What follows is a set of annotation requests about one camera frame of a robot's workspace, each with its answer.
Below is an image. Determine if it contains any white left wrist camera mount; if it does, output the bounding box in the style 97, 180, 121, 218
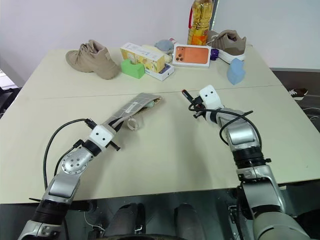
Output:
87, 124, 116, 153

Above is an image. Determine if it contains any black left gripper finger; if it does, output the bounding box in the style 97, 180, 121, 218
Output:
109, 118, 125, 132

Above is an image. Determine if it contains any brown shoe on floor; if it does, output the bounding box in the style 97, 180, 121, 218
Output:
287, 87, 309, 102

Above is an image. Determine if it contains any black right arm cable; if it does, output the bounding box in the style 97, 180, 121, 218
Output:
187, 103, 262, 149

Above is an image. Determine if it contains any blue foam block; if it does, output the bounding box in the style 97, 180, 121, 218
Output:
226, 57, 247, 86

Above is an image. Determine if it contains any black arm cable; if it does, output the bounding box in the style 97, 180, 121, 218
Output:
42, 118, 97, 191
187, 103, 262, 149

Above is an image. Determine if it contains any green foam block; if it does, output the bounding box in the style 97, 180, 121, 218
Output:
120, 58, 146, 80

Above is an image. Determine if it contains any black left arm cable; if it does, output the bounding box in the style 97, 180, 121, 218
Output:
42, 118, 97, 191

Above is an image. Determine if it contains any white and purple phone box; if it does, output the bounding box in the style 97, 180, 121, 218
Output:
145, 62, 176, 82

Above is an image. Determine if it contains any yellow and white carton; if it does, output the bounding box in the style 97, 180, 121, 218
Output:
119, 42, 166, 74

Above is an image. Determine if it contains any pale yellow box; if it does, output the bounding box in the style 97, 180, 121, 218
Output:
141, 44, 174, 64

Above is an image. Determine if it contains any yellow cooking oil bottle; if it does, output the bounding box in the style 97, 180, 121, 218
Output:
187, 0, 215, 46

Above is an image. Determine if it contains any orange phone case box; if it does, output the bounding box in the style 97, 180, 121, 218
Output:
172, 43, 212, 70

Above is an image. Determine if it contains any beige high-top boot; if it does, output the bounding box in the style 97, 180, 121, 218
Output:
65, 39, 121, 81

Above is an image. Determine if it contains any beige sneaker with white sole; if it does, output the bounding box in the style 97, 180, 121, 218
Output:
206, 29, 247, 66

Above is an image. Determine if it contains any grey grid pouch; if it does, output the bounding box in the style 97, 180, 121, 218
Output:
101, 92, 165, 132

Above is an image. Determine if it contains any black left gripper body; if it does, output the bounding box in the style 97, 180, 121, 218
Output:
104, 139, 122, 152

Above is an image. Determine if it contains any purple round object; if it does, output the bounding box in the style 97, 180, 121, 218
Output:
210, 47, 221, 61

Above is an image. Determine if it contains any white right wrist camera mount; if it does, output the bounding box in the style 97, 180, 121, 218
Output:
199, 84, 224, 110

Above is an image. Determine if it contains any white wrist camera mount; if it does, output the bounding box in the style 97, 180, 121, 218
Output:
199, 84, 224, 110
87, 124, 116, 153

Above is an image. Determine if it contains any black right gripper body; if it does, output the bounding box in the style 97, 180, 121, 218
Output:
190, 95, 205, 113

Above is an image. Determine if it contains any clear plastic pouch tag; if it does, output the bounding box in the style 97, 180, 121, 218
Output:
126, 116, 144, 131

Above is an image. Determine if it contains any red marker with black cap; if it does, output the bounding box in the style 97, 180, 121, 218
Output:
181, 88, 202, 119

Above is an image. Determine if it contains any grey plush toy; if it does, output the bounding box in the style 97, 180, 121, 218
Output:
153, 39, 175, 54

